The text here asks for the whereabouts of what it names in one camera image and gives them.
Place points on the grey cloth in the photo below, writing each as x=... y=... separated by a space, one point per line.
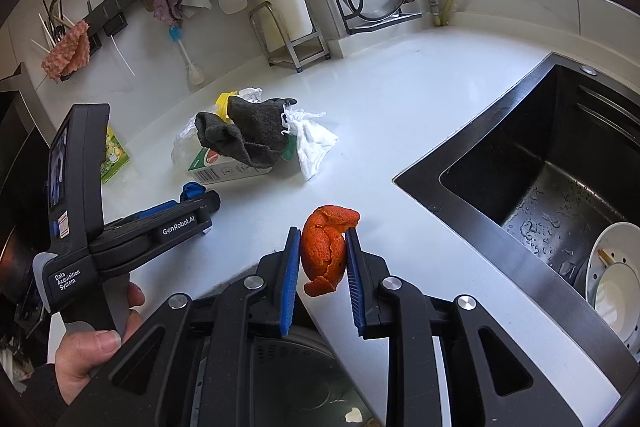
x=250 y=127

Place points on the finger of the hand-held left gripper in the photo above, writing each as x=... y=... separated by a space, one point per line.
x=192 y=193
x=160 y=208

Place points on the bundle of chopsticks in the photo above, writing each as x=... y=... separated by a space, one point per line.
x=52 y=27

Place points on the white bowl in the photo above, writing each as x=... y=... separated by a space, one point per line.
x=617 y=302

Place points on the yellow green seasoning pouch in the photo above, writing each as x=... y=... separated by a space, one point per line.
x=115 y=157

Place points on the person's left forearm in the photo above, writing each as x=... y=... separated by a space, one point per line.
x=40 y=389

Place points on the white plastic bag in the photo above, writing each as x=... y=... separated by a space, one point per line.
x=315 y=147

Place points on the white bottle brush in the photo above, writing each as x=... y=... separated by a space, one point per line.
x=194 y=74

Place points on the small black wall holder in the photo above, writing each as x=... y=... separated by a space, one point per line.
x=115 y=24

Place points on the white perforated dish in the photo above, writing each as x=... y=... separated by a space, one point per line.
x=622 y=242

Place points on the white cardboard carton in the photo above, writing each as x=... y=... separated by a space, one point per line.
x=225 y=170

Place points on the black kitchen sink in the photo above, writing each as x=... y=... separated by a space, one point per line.
x=525 y=167

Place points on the orange peel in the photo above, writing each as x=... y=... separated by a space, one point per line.
x=325 y=247

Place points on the person's left hand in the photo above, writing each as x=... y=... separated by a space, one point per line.
x=85 y=357

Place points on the yellow lidded paper tub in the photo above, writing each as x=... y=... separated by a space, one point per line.
x=225 y=101

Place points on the clear plastic bag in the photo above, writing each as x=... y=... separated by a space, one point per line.
x=186 y=138

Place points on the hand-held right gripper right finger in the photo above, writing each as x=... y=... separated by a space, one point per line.
x=355 y=287

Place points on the steel cutting board holder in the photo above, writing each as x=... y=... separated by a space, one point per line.
x=300 y=52

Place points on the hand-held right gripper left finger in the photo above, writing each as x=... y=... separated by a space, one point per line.
x=290 y=287

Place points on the white plastic stick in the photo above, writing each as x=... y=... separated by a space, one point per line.
x=122 y=54

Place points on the pink dish cloth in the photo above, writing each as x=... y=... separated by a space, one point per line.
x=67 y=52

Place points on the black chopstick holder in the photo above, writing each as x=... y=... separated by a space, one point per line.
x=95 y=43

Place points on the purple hanging cloth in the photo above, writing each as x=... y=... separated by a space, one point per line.
x=165 y=2

